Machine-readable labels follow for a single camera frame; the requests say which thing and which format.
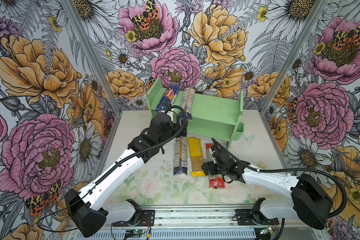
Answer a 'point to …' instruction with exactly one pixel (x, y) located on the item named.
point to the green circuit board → (134, 233)
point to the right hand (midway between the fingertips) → (210, 170)
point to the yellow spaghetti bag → (195, 146)
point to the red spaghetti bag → (215, 181)
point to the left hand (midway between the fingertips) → (177, 125)
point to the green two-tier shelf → (215, 116)
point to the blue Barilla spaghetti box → (168, 96)
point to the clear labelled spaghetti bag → (180, 156)
